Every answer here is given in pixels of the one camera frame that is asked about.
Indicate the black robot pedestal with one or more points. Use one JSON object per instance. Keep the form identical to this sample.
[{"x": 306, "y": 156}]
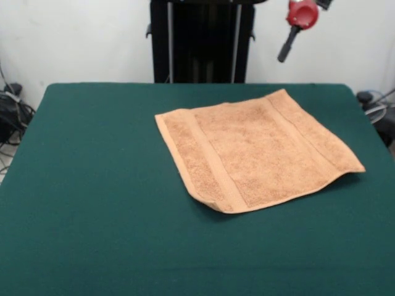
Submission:
[{"x": 200, "y": 46}]

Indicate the tan terry towel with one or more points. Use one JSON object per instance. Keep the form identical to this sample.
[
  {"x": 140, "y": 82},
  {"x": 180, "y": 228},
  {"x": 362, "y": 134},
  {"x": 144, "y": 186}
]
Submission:
[{"x": 256, "y": 148}]

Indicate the dark green table cloth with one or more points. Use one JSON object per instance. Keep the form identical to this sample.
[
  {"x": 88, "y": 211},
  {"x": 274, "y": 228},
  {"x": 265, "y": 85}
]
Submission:
[{"x": 92, "y": 185}]

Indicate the black equipment box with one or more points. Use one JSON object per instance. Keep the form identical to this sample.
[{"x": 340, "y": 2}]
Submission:
[{"x": 387, "y": 132}]

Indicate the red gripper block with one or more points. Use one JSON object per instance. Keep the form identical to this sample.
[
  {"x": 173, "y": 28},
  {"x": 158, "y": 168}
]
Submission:
[{"x": 304, "y": 15}]

